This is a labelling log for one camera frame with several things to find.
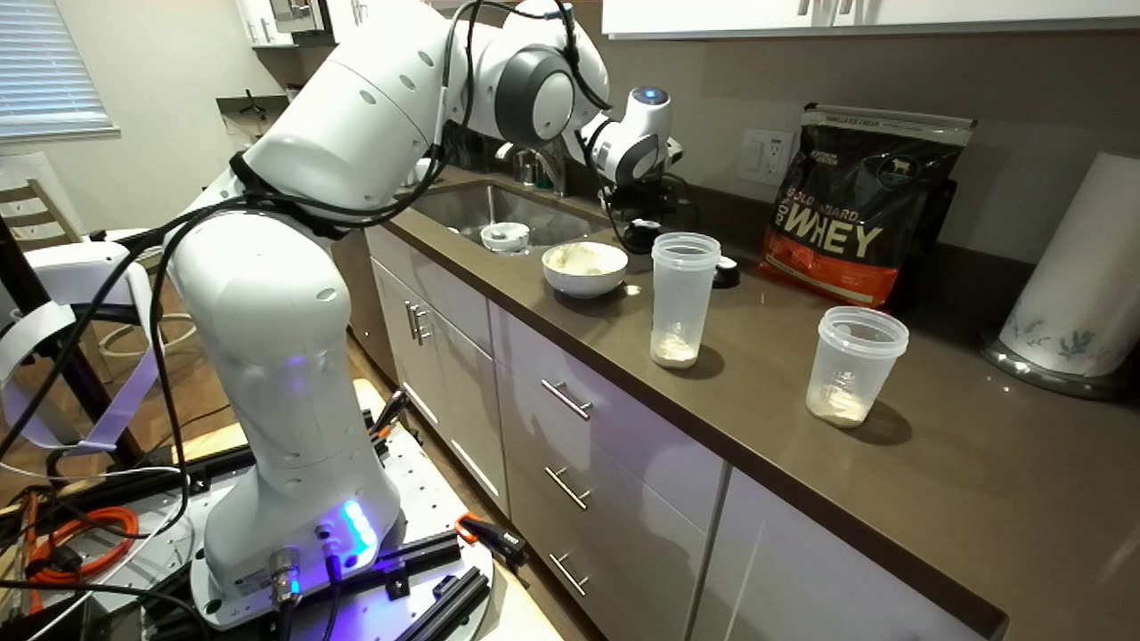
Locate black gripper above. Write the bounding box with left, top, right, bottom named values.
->
left=614, top=168, right=700, bottom=229

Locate powder mix inside bowl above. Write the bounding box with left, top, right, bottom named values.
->
left=544, top=244, right=625, bottom=277

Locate clear shaker bottle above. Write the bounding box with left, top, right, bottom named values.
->
left=647, top=229, right=723, bottom=375

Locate white ceramic bowl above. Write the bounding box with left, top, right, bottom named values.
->
left=537, top=238, right=634, bottom=304

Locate chrome sink faucet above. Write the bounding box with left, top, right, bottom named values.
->
left=493, top=134, right=572, bottom=201

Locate round white container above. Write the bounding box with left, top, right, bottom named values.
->
left=476, top=218, right=536, bottom=260

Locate stainless steel sink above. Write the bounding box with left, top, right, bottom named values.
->
left=405, top=175, right=615, bottom=250

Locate black red whey protein bag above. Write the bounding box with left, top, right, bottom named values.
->
left=758, top=100, right=979, bottom=310

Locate clear plastic deli cup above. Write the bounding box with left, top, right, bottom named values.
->
left=802, top=304, right=912, bottom=432

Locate white lower drawer cabinet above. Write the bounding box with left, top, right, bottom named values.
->
left=361, top=220, right=993, bottom=641

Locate perforated metal robot table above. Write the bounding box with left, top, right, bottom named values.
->
left=0, top=388, right=537, bottom=641

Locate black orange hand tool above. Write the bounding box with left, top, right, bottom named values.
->
left=456, top=510, right=532, bottom=575

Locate white paper towel roll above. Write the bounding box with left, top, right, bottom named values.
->
left=979, top=151, right=1140, bottom=402

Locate black metal bar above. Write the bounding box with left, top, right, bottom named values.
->
left=353, top=530, right=464, bottom=599
left=394, top=565, right=493, bottom=641

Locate white window blind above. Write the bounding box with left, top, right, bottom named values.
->
left=0, top=0, right=121, bottom=143

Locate white double wall outlet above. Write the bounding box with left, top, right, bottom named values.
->
left=739, top=125, right=799, bottom=189

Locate silver drawer handle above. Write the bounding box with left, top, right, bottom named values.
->
left=537, top=375, right=599, bottom=423
left=544, top=549, right=594, bottom=601
left=401, top=297, right=437, bottom=349
left=540, top=461, right=594, bottom=517

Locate white curved frame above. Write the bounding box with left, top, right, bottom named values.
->
left=0, top=235, right=171, bottom=456

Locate orange cable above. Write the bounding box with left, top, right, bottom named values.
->
left=23, top=501, right=145, bottom=583

